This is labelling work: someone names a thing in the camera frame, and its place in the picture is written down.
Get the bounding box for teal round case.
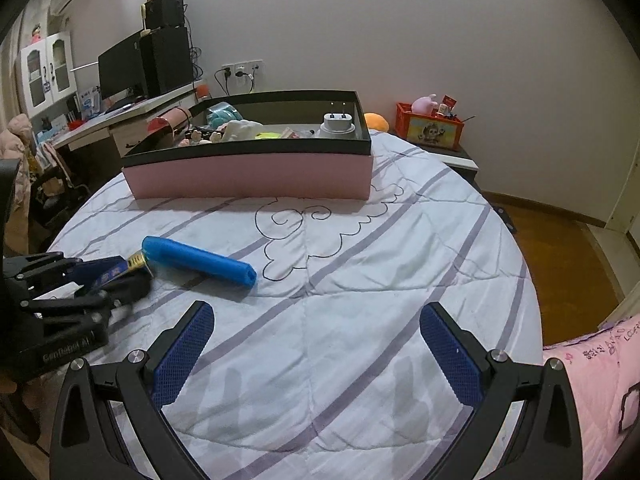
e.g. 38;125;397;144
206;102;240;129

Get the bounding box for black power cables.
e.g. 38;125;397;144
214;67;257;96

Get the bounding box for pink plush toy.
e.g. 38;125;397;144
411;93;440;115

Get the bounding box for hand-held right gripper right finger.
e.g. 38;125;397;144
419;301;583;480

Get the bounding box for black office chair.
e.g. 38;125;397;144
30;165;92;227

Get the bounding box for white glass door cabinet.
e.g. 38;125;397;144
19;31;76;120

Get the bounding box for rose gold metal jar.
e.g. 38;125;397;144
147;106;192;136

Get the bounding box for striped white quilt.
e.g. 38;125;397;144
42;130;547;480

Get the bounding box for pink cardboard box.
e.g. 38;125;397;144
121;90;373;201

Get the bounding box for black speaker box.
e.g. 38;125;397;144
144;0;185;30

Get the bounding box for black computer monitor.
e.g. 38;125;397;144
97;31;147;101

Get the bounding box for white wardrobe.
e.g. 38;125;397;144
604;120;640;263

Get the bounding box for black computer tower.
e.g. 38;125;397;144
139;26;195;100

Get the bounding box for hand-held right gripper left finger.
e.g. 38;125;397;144
49;300;216;480

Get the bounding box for white wall socket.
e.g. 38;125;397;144
221;61;264;77

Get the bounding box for low black and white cabinet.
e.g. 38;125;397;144
387;130;482;182

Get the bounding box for white animal toy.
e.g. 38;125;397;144
220;120;265;144

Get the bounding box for blue cylindrical case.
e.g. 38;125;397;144
141;235;258;290

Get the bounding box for white plug adapter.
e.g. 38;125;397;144
319;101;357;140

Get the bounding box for pink quilted cloth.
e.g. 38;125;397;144
543;313;640;480

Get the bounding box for white desk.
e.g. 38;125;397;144
50;80;206;159

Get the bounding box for small doll figurine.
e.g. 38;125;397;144
179;127;224;147

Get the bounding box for red toy crate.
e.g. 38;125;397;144
396;101;465;154

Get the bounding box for blue and white box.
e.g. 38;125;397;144
77;87;101;114

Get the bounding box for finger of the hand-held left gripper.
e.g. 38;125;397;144
20;274;153;334
4;254;127;295

